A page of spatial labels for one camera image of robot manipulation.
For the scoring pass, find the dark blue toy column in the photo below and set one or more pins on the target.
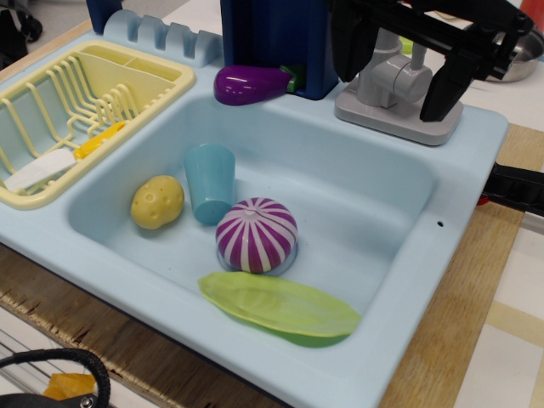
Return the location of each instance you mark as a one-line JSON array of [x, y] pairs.
[[276, 33]]

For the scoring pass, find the wooden board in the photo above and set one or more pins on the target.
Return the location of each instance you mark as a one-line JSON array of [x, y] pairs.
[[480, 342]]

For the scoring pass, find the grey toy faucet with lever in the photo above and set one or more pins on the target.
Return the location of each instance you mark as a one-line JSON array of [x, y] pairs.
[[388, 95]]

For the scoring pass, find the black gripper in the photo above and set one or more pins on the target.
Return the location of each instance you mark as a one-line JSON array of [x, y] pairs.
[[463, 31]]

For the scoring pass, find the light blue toy sink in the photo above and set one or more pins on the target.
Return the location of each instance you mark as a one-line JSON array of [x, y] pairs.
[[379, 220]]

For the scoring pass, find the black clamp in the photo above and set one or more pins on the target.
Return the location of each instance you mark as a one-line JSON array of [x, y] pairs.
[[517, 188]]

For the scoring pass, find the purple white striped toy onion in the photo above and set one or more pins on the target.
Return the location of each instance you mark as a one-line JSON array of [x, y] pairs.
[[256, 235]]

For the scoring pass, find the green plastic tray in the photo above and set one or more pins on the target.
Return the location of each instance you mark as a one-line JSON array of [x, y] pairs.
[[407, 46]]

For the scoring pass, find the yellow toy potato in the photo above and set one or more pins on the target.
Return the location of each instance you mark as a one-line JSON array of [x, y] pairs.
[[157, 202]]

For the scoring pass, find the yellow dish rack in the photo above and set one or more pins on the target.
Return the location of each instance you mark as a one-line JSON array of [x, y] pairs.
[[96, 94]]

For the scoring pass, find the orange object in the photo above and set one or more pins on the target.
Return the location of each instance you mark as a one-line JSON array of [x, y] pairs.
[[64, 386]]

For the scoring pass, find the green toy lettuce leaf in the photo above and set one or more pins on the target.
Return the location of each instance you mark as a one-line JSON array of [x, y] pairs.
[[301, 314]]

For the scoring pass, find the yellow handled white toy knife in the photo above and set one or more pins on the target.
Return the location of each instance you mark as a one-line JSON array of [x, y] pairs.
[[56, 161]]

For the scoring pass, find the purple toy eggplant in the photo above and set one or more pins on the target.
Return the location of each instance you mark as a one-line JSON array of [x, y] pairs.
[[238, 85]]

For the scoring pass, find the dark blue corner post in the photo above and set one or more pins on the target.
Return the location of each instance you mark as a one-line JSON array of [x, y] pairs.
[[100, 11]]

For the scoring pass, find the stainless steel pot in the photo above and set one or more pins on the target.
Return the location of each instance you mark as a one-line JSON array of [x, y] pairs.
[[528, 53]]

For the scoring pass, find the blue plastic cup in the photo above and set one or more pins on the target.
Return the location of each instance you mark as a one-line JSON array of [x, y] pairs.
[[210, 173]]

